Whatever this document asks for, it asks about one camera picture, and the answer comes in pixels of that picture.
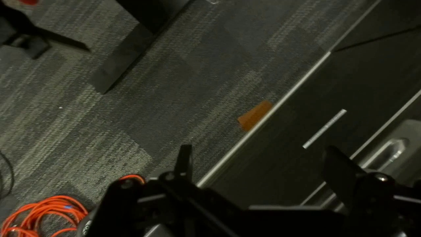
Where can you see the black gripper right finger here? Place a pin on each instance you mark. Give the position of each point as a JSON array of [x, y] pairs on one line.
[[353, 184]]

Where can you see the black chair base leg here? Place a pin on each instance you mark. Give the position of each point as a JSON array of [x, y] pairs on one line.
[[153, 18]]

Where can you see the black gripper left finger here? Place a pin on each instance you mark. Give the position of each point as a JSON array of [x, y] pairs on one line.
[[182, 171]]

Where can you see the open grey tool drawer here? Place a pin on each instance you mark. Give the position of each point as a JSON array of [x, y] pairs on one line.
[[353, 92]]

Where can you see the small orange floor piece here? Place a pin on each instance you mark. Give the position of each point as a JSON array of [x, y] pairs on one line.
[[253, 115]]

